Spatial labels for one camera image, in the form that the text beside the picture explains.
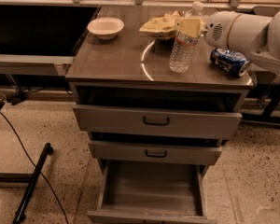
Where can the white bowl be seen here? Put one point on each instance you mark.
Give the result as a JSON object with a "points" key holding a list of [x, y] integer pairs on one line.
{"points": [[105, 28]]}

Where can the grey top drawer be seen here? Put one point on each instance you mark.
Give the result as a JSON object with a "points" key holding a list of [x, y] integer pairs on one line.
{"points": [[156, 122]]}

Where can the grey middle drawer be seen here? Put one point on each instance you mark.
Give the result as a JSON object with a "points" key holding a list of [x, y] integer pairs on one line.
{"points": [[105, 150]]}

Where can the clear plastic water bottle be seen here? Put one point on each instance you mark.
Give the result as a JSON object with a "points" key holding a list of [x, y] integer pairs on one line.
{"points": [[184, 46]]}

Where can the grey open bottom drawer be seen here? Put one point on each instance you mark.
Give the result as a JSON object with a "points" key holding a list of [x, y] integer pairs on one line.
{"points": [[135, 192]]}

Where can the black stand leg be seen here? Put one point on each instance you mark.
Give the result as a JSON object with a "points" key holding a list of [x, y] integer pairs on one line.
{"points": [[20, 213]]}

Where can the grey chair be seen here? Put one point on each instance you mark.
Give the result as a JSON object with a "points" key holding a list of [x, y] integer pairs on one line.
{"points": [[265, 10]]}

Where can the grey drawer cabinet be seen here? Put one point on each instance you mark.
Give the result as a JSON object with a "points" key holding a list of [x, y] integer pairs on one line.
{"points": [[132, 70]]}

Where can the yellow chip bag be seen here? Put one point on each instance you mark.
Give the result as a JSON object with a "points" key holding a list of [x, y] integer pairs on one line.
{"points": [[161, 27]]}

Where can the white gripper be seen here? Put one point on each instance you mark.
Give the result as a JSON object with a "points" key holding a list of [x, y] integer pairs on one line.
{"points": [[216, 31]]}

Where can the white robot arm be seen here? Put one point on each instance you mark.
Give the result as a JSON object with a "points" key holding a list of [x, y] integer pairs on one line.
{"points": [[256, 37]]}

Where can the blue soda can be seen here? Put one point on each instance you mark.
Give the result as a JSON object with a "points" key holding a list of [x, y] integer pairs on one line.
{"points": [[232, 62]]}

